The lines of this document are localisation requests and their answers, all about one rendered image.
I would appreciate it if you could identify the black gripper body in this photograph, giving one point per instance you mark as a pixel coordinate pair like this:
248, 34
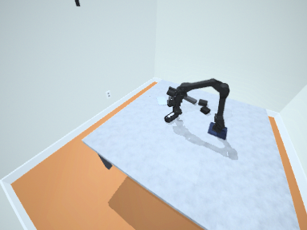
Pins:
177, 109

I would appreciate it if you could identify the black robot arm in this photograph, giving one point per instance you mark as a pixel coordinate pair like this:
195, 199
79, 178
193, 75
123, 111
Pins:
183, 89

